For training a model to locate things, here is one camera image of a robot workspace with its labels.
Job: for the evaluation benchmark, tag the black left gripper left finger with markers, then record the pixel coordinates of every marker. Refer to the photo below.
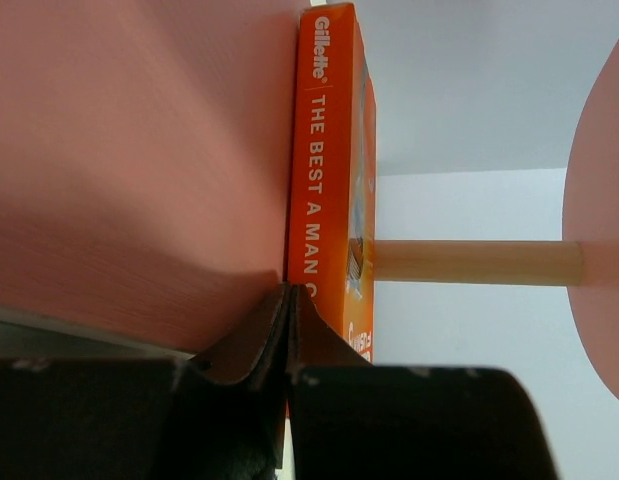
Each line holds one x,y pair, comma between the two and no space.
217,415

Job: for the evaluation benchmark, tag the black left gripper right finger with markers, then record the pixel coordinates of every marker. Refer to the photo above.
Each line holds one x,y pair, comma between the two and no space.
351,419

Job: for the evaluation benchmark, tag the orange Gillette Fusion box left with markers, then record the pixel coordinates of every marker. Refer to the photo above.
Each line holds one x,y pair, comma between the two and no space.
331,229

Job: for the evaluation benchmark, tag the pink three-tier shelf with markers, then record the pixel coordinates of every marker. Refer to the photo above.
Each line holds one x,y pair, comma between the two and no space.
145,173

